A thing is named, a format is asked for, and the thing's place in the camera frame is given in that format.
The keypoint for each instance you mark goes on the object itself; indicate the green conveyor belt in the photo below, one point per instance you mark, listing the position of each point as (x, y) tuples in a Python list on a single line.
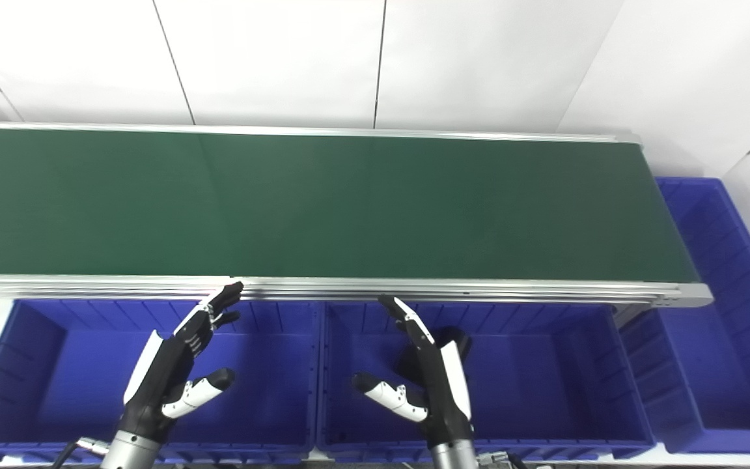
[(349, 208)]

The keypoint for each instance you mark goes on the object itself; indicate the black part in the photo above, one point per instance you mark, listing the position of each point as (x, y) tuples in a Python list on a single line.
[(461, 337)]

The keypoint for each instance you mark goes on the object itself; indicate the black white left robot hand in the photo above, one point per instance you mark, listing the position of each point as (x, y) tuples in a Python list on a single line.
[(157, 378)]

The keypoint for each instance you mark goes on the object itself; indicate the blue plastic bin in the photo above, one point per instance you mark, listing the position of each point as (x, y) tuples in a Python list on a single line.
[(56, 378), (544, 378), (726, 365)]

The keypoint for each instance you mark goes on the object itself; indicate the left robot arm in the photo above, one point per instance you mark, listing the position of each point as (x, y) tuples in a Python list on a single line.
[(131, 453)]

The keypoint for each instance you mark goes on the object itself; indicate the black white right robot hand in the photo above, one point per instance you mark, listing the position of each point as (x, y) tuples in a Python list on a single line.
[(446, 397)]

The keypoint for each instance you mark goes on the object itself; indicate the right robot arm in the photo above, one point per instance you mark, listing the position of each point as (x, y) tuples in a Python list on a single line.
[(453, 457)]

